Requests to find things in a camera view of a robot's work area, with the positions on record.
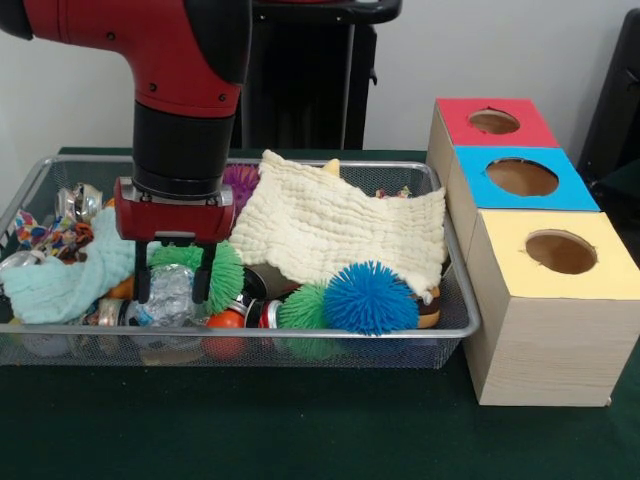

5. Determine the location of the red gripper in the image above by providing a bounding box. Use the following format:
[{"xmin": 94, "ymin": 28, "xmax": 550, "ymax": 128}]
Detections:
[{"xmin": 113, "ymin": 175, "xmax": 236, "ymax": 305}]

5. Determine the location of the mint waffle cloth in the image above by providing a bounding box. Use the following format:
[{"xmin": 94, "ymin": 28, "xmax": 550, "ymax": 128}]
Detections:
[{"xmin": 0, "ymin": 207, "xmax": 151, "ymax": 325}]

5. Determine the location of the large green spiky ball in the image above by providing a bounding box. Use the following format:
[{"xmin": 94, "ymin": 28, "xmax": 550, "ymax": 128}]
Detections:
[{"xmin": 149, "ymin": 239, "xmax": 245, "ymax": 315}]

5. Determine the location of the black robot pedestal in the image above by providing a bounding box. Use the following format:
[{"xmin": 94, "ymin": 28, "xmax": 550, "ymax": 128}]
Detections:
[{"xmin": 234, "ymin": 0, "xmax": 404, "ymax": 150}]

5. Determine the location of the dark green table cloth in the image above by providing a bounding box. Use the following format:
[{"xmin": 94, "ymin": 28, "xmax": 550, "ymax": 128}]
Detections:
[{"xmin": 0, "ymin": 145, "xmax": 640, "ymax": 480}]

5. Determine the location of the crushed clear plastic bottle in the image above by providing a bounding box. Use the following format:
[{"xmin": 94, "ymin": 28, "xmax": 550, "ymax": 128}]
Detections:
[{"xmin": 124, "ymin": 264, "xmax": 209, "ymax": 327}]

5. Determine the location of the clear mesh bin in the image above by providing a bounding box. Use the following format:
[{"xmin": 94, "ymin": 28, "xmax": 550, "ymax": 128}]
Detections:
[{"xmin": 0, "ymin": 154, "xmax": 482, "ymax": 370}]

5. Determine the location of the cream waffle cloth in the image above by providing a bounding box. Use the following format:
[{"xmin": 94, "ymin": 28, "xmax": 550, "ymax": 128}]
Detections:
[{"xmin": 227, "ymin": 148, "xmax": 448, "ymax": 296}]

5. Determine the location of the purple spiky ball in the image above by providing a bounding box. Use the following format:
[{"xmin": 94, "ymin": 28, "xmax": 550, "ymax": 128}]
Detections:
[{"xmin": 222, "ymin": 164, "xmax": 261, "ymax": 212}]

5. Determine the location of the small green spiky ball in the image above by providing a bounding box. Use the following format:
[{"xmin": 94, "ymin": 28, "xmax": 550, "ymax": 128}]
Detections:
[{"xmin": 276, "ymin": 280, "xmax": 331, "ymax": 331}]

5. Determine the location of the crushed silver can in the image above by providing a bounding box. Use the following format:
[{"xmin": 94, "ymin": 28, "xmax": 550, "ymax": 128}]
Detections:
[{"xmin": 55, "ymin": 182, "xmax": 104, "ymax": 224}]

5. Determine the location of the orange ball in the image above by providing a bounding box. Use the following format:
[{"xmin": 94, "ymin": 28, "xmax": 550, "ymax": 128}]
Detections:
[{"xmin": 207, "ymin": 310, "xmax": 246, "ymax": 330}]

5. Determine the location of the black chair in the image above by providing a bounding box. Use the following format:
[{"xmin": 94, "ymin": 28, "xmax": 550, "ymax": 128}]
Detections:
[{"xmin": 577, "ymin": 7, "xmax": 640, "ymax": 201}]

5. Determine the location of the blue spiky ball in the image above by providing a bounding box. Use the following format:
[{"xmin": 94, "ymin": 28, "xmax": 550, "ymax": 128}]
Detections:
[{"xmin": 322, "ymin": 259, "xmax": 421, "ymax": 337}]

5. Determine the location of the wooden box with three holes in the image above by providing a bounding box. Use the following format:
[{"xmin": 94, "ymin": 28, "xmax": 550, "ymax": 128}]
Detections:
[{"xmin": 426, "ymin": 97, "xmax": 640, "ymax": 407}]

